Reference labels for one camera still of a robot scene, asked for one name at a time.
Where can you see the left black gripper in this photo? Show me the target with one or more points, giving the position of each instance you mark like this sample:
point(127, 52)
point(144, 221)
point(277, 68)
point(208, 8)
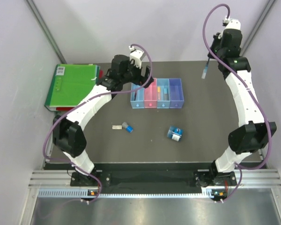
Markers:
point(141, 80)

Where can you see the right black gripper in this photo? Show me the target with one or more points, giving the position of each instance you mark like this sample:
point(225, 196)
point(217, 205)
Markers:
point(216, 40)

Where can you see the light blue drawer bin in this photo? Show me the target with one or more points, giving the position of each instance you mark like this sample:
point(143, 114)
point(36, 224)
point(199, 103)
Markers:
point(139, 103)

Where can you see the pink drawer bin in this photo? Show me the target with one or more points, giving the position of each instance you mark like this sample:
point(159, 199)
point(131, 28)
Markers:
point(150, 95)

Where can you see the blue pen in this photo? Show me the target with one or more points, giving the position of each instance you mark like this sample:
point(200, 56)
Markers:
point(205, 69)

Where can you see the orange highlighter marker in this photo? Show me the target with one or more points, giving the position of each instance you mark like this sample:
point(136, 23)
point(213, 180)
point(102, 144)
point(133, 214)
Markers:
point(158, 93)

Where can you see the medium blue drawer bin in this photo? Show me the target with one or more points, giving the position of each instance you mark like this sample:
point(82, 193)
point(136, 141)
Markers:
point(163, 82)

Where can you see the light blue clear highlighter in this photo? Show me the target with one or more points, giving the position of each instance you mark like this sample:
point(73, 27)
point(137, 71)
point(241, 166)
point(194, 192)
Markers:
point(165, 94)

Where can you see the green plastic folder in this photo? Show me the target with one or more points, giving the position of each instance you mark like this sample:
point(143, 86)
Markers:
point(71, 83)

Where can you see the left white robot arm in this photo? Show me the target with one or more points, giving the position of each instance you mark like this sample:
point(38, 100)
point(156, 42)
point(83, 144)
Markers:
point(68, 133)

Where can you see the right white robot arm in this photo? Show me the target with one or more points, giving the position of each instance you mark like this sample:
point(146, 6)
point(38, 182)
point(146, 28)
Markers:
point(253, 130)

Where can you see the small staples box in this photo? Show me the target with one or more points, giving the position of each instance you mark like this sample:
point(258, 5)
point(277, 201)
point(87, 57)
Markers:
point(116, 127)

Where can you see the blue ink bottle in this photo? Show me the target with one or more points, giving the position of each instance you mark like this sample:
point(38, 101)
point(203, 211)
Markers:
point(175, 133)

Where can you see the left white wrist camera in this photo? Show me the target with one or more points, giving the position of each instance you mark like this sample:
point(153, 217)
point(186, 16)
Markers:
point(136, 57)

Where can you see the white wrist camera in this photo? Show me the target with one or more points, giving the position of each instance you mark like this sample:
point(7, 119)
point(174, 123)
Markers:
point(229, 23)
point(136, 57)

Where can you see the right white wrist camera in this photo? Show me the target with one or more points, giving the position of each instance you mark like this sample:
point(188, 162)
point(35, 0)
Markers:
point(229, 23)

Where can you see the right aluminium frame post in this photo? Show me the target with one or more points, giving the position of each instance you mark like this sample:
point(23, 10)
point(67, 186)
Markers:
point(252, 15)

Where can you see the aluminium frame post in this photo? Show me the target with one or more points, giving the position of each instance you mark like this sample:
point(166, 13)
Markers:
point(252, 15)
point(45, 29)

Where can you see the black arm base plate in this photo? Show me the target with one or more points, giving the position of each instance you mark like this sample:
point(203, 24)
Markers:
point(187, 178)

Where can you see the left aluminium frame post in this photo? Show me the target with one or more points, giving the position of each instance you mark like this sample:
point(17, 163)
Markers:
point(45, 29)

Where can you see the aluminium front rail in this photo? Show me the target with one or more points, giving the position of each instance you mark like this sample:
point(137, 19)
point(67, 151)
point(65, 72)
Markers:
point(261, 178)

